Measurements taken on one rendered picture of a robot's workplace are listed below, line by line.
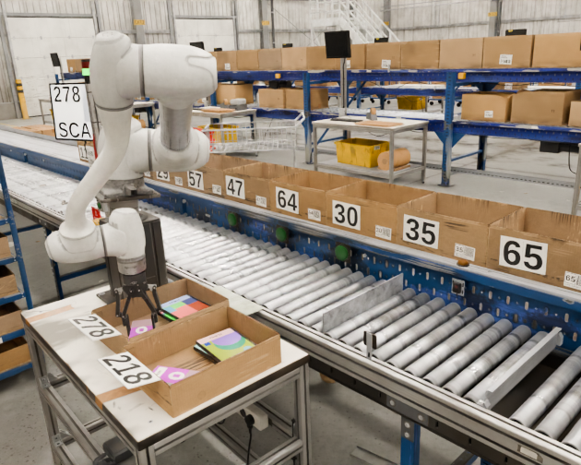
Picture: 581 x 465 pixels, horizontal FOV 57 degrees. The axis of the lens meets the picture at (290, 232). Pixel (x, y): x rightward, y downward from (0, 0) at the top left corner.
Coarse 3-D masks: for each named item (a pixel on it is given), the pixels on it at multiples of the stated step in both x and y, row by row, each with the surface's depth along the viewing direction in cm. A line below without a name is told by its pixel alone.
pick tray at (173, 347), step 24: (216, 312) 179; (240, 312) 176; (168, 336) 168; (192, 336) 175; (264, 336) 169; (144, 360) 164; (168, 360) 167; (192, 360) 167; (240, 360) 153; (264, 360) 160; (168, 384) 139; (192, 384) 143; (216, 384) 149; (168, 408) 142; (192, 408) 145
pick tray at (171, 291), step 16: (160, 288) 199; (176, 288) 204; (192, 288) 204; (208, 288) 196; (112, 304) 187; (144, 304) 196; (224, 304) 186; (112, 320) 188; (160, 320) 193; (176, 320) 173; (144, 336) 166
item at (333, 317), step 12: (396, 276) 209; (372, 288) 200; (384, 288) 205; (396, 288) 210; (348, 300) 191; (360, 300) 195; (372, 300) 201; (384, 300) 206; (324, 312) 183; (336, 312) 187; (348, 312) 192; (360, 312) 197; (324, 324) 184; (336, 324) 188
